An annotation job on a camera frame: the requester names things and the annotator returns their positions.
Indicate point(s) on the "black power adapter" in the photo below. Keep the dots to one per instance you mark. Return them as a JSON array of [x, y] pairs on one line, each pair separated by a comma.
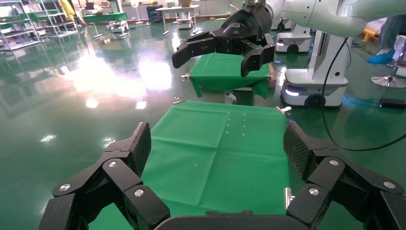
[[391, 103]]

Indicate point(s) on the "person in grey trousers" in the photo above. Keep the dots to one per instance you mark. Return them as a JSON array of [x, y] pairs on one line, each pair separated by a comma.
[[391, 31]]

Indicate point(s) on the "green table cloth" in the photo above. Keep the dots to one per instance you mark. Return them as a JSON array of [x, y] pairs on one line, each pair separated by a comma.
[[206, 158]]

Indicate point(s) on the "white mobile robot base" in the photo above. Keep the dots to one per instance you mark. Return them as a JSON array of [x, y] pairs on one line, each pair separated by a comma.
[[293, 41]]

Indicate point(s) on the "white robot torso and base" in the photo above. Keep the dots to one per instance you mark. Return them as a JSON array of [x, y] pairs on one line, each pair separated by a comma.
[[317, 85]]

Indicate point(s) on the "silver binder clip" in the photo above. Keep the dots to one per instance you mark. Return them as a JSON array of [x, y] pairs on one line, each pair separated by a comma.
[[185, 76], [179, 101], [283, 110], [287, 196], [269, 76]]

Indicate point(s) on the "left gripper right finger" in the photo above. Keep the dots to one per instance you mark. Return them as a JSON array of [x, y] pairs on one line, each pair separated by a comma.
[[326, 177]]

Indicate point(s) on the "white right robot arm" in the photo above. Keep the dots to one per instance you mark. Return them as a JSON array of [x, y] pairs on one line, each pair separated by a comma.
[[326, 14]]

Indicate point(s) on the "small white floor robot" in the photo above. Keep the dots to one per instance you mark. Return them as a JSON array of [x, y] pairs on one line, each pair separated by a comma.
[[185, 23], [117, 27]]

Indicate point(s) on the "table with green cover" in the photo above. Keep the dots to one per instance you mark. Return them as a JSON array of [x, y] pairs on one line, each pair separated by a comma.
[[104, 17]]

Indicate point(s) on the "white pedestal fan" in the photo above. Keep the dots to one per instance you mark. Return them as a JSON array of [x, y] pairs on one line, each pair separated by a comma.
[[135, 6]]

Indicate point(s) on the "orange floor object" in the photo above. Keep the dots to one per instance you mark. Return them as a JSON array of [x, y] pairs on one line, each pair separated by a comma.
[[368, 34]]

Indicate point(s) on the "chrome stool with round base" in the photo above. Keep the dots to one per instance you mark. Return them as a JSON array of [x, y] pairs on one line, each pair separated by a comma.
[[388, 81]]

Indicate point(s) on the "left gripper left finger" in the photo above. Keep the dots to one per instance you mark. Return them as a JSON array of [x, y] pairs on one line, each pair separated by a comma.
[[120, 177]]

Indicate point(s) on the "white work table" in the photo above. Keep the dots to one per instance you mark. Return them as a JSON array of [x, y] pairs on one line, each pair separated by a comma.
[[177, 9]]

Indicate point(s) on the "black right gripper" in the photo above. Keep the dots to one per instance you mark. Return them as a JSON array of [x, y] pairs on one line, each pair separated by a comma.
[[244, 28]]

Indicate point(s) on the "far green cloth table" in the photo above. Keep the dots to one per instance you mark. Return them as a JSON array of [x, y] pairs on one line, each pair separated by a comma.
[[222, 70]]

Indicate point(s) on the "blue shoe cover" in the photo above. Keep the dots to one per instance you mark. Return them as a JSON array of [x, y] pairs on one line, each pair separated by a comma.
[[382, 58]]

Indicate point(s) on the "black cabinet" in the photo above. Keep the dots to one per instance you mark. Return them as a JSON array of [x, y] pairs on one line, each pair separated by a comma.
[[154, 13]]

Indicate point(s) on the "white cylinder fitting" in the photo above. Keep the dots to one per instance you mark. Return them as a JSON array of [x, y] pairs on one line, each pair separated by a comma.
[[230, 96]]

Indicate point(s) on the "person in yellow clothes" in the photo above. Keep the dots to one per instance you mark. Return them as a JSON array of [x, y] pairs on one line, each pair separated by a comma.
[[68, 11]]

